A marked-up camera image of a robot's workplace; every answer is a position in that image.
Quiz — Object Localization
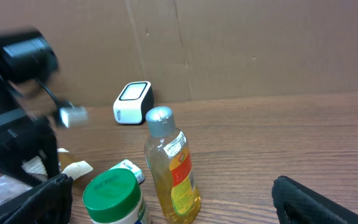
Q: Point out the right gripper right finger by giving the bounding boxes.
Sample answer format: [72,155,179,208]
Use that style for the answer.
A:
[272,175,358,224]

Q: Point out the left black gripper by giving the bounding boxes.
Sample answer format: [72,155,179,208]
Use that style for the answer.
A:
[0,109,60,187]

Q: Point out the brown white snack wrapper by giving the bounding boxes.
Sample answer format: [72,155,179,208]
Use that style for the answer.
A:
[0,148,93,205]

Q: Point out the white barcode scanner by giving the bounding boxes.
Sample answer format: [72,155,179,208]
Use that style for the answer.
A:
[112,81,154,124]

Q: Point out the teal white tissue pack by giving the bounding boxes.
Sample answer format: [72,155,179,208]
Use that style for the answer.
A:
[110,159,145,184]

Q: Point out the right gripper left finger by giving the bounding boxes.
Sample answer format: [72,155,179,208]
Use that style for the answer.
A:
[0,174,73,224]

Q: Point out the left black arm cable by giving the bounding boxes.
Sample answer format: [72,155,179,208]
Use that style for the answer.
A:
[35,79,74,110]

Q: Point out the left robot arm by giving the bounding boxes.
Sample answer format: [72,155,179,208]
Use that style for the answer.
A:
[0,29,59,187]

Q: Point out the green lid jar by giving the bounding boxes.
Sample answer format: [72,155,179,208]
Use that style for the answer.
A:
[83,168,152,224]

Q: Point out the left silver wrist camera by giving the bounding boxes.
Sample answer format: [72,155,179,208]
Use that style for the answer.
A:
[59,106,88,128]

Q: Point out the yellow dish soap bottle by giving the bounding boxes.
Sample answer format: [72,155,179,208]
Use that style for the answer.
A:
[144,106,201,223]

